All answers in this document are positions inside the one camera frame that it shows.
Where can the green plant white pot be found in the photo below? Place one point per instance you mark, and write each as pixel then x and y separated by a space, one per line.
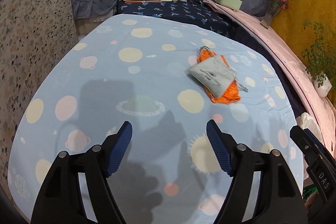
pixel 320 57

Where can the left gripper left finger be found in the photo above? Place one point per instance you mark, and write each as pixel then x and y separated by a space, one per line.
pixel 59 199

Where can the vase with pink flowers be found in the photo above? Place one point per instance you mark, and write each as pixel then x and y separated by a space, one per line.
pixel 273 7

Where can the navy patterned cloth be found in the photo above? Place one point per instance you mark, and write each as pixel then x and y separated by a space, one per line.
pixel 194 12

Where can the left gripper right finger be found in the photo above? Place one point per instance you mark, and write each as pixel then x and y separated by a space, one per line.
pixel 278 200

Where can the grey drawstring pouch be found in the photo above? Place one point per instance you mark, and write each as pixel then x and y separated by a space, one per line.
pixel 215 75

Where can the white lined trash bin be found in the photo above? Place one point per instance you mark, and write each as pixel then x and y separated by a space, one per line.
pixel 305 120

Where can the pink cloth covered shelf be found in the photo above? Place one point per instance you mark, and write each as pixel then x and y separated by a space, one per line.
pixel 321 109

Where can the orange plastic wrapper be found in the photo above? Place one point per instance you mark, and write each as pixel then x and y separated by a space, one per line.
pixel 232 95

